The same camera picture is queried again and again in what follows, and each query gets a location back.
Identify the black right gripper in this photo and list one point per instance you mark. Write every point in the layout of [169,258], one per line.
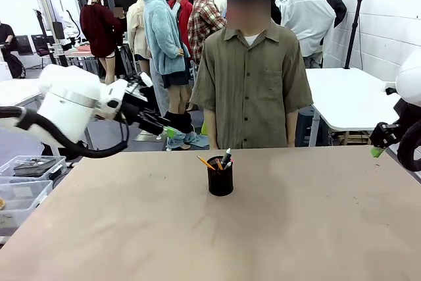
[398,119]

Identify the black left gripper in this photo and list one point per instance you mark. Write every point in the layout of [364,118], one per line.
[136,110]

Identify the orange pencil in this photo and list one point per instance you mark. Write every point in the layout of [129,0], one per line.
[219,164]
[206,162]

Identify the person's right forearm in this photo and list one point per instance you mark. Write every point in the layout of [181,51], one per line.
[211,129]

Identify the person's left forearm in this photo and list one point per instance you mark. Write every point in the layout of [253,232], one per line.
[292,129]

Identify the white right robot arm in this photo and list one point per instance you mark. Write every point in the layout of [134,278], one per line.
[409,80]

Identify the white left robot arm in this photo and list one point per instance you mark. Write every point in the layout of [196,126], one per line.
[69,103]

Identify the black mesh pen holder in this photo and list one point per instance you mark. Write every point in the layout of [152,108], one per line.
[220,179]

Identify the black trousers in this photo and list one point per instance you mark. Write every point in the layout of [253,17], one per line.
[179,123]

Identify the light blue jeans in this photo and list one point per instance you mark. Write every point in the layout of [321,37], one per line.
[194,139]

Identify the large white table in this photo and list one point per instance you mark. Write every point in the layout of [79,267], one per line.
[348,96]

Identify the mannequin in blue fleece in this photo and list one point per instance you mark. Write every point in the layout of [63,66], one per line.
[161,40]

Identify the mannequin in cream jacket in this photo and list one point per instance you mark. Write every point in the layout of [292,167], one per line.
[136,31]

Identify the person in olive shirt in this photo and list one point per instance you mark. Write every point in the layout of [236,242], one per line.
[250,80]

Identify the mannequin in maroon sweater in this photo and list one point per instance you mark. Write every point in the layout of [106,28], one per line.
[98,31]

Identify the black tripod stand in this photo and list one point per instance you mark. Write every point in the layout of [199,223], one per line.
[353,31]

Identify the mannequin in red jacket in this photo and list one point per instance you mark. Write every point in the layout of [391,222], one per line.
[185,14]

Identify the mannequin in plaid shirt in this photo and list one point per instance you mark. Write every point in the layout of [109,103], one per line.
[205,17]

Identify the clear bin with tools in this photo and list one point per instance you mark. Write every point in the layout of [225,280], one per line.
[33,166]

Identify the mannequin in white shirt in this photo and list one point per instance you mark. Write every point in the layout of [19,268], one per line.
[309,24]

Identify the small white table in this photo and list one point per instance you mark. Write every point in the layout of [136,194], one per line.
[16,91]

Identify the clear plastic bin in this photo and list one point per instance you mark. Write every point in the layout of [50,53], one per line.
[19,202]

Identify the person in black clothes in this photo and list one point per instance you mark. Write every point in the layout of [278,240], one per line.
[6,40]

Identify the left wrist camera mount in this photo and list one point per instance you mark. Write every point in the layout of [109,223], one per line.
[139,83]

